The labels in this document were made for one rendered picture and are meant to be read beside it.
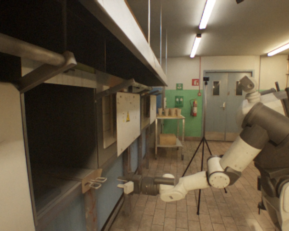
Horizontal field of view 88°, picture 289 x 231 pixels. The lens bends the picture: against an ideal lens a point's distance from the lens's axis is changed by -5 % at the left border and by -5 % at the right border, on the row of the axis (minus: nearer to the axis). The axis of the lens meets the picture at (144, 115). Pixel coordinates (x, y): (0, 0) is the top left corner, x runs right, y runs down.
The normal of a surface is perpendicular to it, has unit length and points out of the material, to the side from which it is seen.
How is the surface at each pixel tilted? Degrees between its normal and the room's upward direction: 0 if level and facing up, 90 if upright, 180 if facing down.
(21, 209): 90
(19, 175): 90
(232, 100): 90
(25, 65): 90
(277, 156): 110
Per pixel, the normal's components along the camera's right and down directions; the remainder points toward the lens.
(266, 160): -0.46, 0.43
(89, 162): -0.20, 0.11
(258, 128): -0.72, 0.12
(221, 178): -0.26, 0.41
